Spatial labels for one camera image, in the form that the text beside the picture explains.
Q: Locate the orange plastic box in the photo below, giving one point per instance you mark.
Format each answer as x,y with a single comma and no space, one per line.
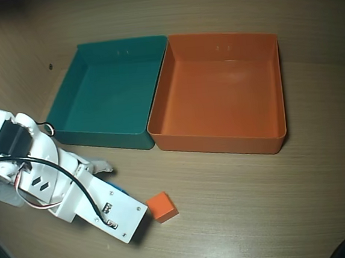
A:
219,115

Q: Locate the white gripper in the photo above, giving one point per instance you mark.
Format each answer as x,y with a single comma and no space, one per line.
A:
86,170

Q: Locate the white wrist camera mount plate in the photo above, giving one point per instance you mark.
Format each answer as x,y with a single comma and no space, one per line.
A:
129,221

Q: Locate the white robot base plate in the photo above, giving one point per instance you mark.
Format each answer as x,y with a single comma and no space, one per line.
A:
9,199

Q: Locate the blue cube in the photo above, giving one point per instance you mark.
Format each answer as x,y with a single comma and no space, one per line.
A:
119,188

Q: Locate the teal plastic box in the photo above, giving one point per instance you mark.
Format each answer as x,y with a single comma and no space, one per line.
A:
106,95

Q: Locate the orange cube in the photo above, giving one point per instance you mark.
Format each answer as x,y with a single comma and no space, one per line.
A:
161,207

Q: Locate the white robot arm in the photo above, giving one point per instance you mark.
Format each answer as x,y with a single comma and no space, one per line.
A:
45,143

